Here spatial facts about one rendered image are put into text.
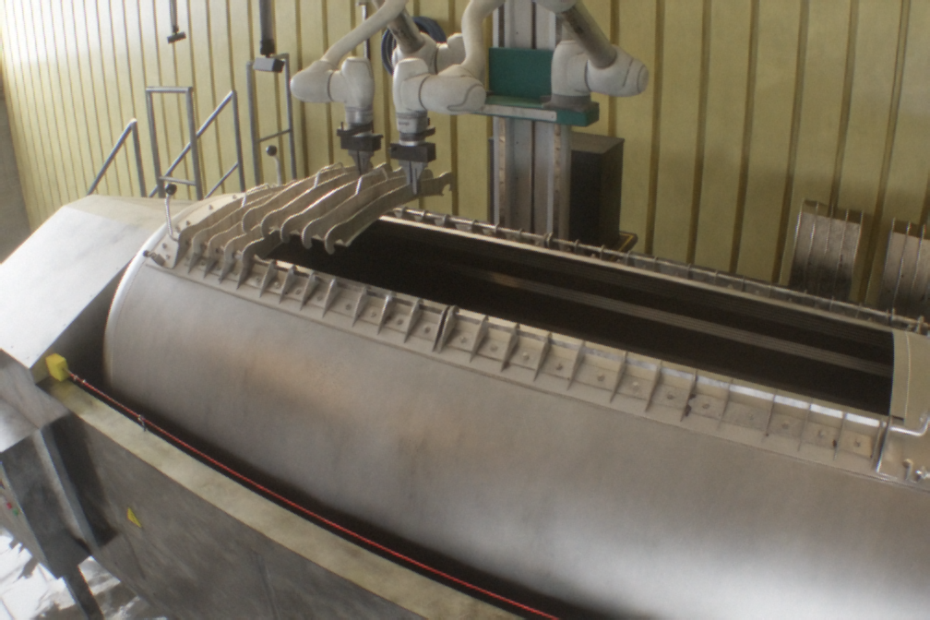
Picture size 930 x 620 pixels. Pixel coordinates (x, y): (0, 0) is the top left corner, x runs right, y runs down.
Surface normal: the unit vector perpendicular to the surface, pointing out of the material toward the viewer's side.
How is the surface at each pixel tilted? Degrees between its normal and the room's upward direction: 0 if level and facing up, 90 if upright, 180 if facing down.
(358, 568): 1
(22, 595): 0
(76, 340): 90
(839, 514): 43
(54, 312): 21
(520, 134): 90
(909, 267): 71
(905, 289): 79
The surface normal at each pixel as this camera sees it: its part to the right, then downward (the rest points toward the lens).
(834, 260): -0.49, 0.13
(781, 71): -0.51, 0.38
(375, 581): 0.00, -0.89
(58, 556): 0.86, 0.21
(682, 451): -0.33, -0.44
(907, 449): -0.25, -0.62
